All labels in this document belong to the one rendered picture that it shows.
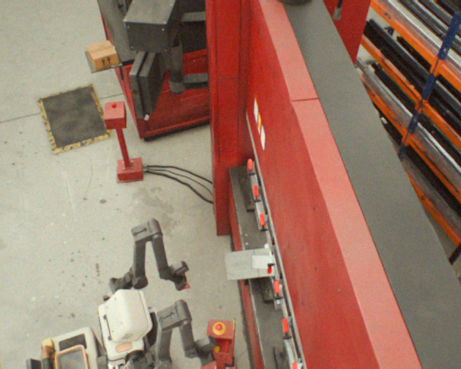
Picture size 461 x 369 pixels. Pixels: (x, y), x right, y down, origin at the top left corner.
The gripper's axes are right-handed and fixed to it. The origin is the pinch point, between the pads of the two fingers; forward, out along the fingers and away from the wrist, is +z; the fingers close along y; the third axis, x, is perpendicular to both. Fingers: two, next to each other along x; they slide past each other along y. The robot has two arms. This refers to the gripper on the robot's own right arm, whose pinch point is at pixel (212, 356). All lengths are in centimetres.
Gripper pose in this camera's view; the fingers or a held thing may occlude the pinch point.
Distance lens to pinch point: 256.8
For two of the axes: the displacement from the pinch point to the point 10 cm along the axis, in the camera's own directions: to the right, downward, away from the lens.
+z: 4.2, 4.3, 8.0
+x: -8.3, 5.3, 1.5
